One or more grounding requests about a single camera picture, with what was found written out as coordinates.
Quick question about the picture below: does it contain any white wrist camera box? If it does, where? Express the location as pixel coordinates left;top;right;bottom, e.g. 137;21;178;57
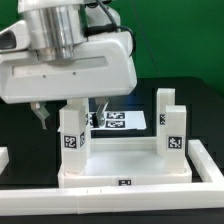
0;20;30;53

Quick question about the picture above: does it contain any white block left edge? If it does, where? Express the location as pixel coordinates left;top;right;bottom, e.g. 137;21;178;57
0;147;9;175

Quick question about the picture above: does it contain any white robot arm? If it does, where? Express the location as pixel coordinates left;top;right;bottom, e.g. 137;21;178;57
0;0;137;126

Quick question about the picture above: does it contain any white L-shaped fence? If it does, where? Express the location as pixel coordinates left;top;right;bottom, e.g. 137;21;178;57
0;140;224;216

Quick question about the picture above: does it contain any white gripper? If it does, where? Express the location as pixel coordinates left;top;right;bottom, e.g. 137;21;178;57
0;32;137;129

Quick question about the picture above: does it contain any white desk top tray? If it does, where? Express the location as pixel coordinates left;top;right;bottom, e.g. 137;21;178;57
58;137;192;188

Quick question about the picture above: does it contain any fiducial marker sheet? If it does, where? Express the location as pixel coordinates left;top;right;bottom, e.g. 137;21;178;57
57;110;148;133

